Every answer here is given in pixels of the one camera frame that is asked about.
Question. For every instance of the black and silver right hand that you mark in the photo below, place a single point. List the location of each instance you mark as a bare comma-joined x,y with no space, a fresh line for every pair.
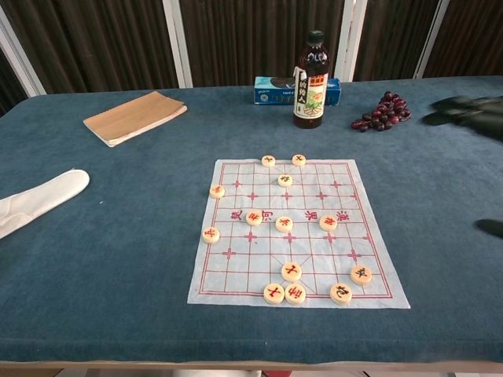
467,114

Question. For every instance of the round wooden chess piece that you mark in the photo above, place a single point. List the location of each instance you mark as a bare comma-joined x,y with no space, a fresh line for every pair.
217,191
210,235
284,224
328,222
340,294
274,293
361,275
295,294
299,159
268,160
285,180
254,218
291,271

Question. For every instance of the dark brown pleated curtain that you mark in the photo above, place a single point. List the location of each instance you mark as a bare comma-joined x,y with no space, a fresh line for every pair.
98,43
475,39
251,39
9,86
393,39

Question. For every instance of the dark red grape bunch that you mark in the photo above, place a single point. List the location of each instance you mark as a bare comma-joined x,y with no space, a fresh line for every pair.
385,114

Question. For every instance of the dark drink bottle with label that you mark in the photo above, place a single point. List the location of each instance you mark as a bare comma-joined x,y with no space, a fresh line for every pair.
310,98

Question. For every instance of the blue cookie box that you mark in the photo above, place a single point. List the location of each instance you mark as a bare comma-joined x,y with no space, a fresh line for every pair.
271,92

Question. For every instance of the white plastic chess board sheet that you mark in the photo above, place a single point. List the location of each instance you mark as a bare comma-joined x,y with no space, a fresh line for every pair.
243,267

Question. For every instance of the brown paper notebook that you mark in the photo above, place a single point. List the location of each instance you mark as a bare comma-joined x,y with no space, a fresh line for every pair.
133,118

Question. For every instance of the blue felt table cover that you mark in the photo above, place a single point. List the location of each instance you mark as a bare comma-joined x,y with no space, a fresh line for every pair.
98,275

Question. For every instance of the white disposable slipper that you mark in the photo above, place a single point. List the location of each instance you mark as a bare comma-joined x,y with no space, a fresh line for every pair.
39,200

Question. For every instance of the white partition frame post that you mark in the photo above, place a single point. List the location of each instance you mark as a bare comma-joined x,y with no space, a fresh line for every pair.
23,59
351,39
432,39
177,43

